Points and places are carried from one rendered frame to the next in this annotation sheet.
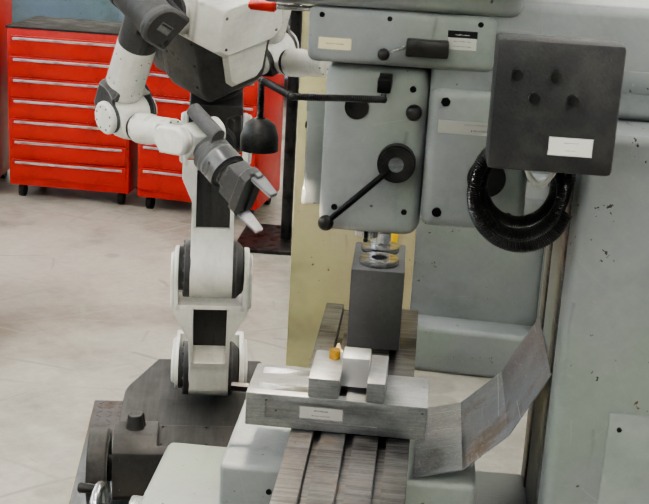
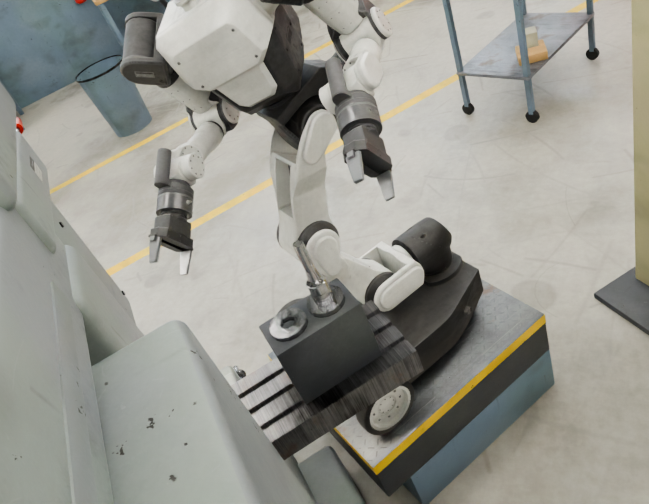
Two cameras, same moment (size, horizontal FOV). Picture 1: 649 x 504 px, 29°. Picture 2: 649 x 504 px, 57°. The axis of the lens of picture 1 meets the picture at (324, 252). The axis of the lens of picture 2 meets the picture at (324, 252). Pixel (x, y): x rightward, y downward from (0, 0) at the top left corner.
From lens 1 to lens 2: 2.83 m
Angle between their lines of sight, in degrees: 68
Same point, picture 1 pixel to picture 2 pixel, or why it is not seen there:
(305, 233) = (643, 130)
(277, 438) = not seen: hidden behind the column
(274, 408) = not seen: hidden behind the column
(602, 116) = not seen: outside the picture
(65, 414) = (514, 202)
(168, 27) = (146, 73)
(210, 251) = (286, 231)
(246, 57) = (241, 84)
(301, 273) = (642, 164)
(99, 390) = (558, 185)
